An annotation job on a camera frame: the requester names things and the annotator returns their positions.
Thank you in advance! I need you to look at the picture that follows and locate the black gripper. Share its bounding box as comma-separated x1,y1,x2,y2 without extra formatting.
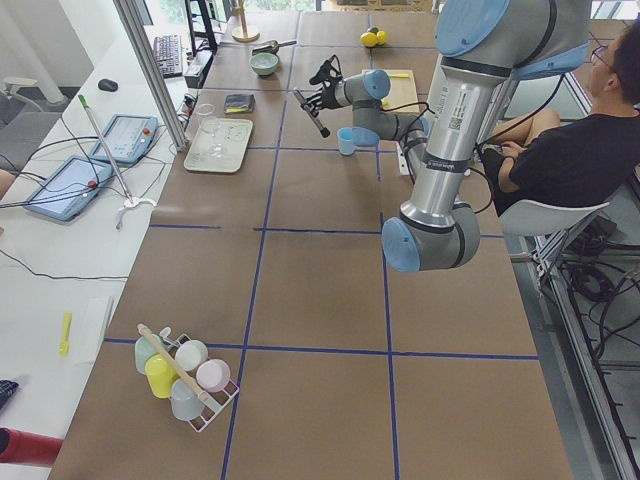
301,55,344,113

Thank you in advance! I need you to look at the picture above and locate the steel muddler black tip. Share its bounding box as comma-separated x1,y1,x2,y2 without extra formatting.
293,88,330,138

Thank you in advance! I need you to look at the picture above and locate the blue paper cup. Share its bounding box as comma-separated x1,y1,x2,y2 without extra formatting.
337,127,356,156

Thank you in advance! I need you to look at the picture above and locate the stainless steel ice scoop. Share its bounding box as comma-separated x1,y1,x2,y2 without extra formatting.
251,40,297,55

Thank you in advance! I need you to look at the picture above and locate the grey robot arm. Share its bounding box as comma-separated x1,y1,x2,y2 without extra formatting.
382,0,591,272
293,55,429,177

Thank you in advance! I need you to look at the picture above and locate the whole yellow lemon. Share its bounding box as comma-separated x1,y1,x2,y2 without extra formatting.
360,32,378,48
376,30,387,46

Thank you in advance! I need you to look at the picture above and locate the white cup in rack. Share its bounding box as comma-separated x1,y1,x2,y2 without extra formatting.
175,339,208,372

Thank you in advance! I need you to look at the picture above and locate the pink cup in rack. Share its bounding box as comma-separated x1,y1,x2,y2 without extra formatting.
196,359,231,392

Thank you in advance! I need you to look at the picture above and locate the green cup in rack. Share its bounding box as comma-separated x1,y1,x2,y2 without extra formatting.
134,336,157,375

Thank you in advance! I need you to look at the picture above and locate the yellow cup in rack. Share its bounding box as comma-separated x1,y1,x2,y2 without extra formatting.
144,354,179,399

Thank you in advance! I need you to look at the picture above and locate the grey cup in rack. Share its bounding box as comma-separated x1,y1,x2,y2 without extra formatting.
170,379,204,421

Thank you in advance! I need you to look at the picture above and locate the green bowl of ice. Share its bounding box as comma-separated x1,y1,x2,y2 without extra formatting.
249,52,280,77

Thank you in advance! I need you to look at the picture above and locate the folded grey yellow cloth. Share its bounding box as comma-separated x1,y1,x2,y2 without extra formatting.
224,93,255,115

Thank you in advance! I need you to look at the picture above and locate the bamboo cutting board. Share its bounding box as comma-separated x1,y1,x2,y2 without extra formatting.
382,69,420,114

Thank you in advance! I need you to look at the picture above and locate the round wooden stand base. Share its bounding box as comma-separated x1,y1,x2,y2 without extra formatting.
231,0,260,43

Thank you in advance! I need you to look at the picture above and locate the beige bear serving tray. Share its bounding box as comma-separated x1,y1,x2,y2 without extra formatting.
183,119,253,174

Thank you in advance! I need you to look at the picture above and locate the clear wine glass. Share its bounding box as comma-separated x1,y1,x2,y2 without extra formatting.
195,103,225,157

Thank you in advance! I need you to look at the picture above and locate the black keyboard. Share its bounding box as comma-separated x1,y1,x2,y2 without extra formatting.
152,34,183,78

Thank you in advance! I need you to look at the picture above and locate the blue teach pendant far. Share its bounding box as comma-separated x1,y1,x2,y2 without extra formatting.
102,114,159,166

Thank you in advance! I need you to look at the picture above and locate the blue teach pendant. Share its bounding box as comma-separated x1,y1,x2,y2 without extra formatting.
23,156,114,222
102,114,159,166

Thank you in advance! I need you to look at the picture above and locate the black computer mouse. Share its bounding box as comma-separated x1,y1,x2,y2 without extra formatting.
98,78,119,93

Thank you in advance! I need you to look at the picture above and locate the white chair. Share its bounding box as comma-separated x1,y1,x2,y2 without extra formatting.
499,199,609,263

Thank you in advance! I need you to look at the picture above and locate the blue teach pendant near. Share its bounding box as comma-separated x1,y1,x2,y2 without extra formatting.
23,156,114,222

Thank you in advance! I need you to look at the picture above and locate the seated person black shirt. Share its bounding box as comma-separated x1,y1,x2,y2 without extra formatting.
482,23,639,215

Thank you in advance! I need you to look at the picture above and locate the yellow clip on desk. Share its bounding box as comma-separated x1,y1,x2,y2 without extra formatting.
58,312,72,357

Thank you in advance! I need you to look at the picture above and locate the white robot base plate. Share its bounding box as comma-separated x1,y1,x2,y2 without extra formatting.
396,143,410,176

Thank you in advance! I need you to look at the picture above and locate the aluminium frame post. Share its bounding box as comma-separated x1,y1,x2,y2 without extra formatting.
113,0,188,152

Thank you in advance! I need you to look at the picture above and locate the wooden rack handle stick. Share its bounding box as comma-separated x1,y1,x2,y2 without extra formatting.
137,323,211,403

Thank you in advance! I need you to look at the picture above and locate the white wire cup rack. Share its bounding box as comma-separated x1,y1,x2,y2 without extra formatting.
160,327,239,432

